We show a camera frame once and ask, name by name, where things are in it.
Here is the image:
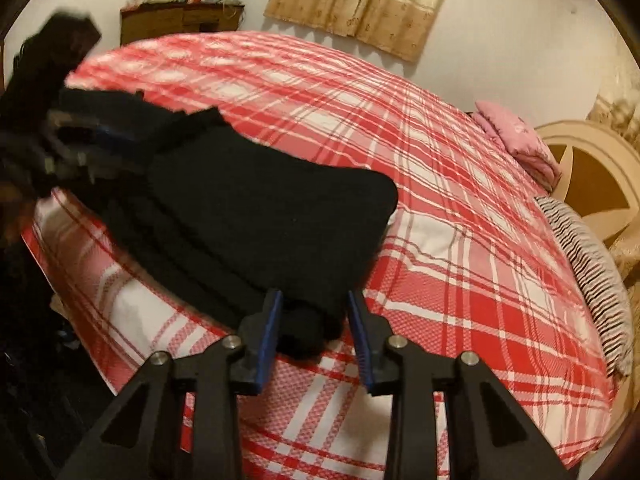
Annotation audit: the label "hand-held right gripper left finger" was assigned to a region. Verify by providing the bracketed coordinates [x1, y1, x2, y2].
[57, 287, 286, 480]

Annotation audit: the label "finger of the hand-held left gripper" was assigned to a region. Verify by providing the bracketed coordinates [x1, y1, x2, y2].
[45, 110, 151, 183]

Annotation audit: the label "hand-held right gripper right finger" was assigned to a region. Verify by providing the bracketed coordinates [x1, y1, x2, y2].
[347, 289, 573, 480]

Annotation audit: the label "black pants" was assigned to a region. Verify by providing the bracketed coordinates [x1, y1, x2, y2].
[50, 87, 399, 361]

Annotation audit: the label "red plaid bed sheet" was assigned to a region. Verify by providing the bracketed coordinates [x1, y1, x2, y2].
[20, 30, 616, 480]

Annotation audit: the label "brown wooden desk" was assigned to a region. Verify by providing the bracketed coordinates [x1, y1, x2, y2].
[120, 2, 246, 46]

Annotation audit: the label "striped pillow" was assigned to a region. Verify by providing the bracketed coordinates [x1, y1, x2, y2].
[535, 195, 633, 378]

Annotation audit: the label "pink folded blanket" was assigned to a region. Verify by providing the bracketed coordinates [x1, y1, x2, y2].
[472, 100, 563, 193]

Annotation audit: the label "cream and brown headboard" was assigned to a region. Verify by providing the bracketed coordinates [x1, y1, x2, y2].
[532, 119, 640, 261]

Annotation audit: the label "beige window curtain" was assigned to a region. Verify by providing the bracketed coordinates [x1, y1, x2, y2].
[263, 0, 462, 63]

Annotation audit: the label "large beige floral curtain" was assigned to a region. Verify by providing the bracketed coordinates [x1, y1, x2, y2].
[587, 87, 640, 306]

